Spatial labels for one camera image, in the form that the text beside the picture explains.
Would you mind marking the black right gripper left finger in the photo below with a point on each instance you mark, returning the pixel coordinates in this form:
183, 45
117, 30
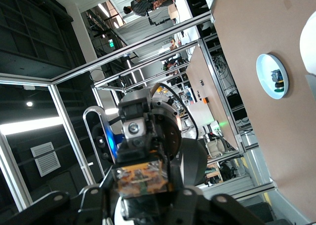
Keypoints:
61, 207

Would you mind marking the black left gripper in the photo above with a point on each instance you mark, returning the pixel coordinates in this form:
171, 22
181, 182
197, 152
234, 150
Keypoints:
170, 133

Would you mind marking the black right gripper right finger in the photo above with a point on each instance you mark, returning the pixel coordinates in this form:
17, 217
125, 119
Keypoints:
217, 210

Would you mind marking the orange push button switch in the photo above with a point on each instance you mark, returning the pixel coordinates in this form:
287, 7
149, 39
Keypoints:
140, 178

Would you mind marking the white office chair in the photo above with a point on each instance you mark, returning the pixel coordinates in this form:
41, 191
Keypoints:
217, 148

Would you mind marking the green exit sign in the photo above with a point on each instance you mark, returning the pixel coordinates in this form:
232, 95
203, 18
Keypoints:
111, 43

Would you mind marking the neighbouring brown workbench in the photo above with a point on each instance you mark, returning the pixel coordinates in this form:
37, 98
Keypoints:
209, 86

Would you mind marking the person in striped shirt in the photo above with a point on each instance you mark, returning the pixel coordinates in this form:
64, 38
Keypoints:
140, 8

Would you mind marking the small cardboard carton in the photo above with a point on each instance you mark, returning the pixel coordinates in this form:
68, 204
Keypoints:
173, 11

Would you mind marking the light blue round plate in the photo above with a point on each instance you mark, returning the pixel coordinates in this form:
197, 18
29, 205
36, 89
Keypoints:
265, 72

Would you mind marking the white lunch box grey latches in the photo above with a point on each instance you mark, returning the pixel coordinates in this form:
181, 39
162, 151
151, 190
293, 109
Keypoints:
309, 45

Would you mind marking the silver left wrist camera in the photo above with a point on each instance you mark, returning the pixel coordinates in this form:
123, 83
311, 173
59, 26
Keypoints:
98, 141

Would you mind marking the white wall vent grille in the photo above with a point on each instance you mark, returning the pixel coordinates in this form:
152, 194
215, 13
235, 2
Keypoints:
45, 159

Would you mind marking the green blue push button switch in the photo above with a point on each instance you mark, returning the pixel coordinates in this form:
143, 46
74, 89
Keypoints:
277, 80

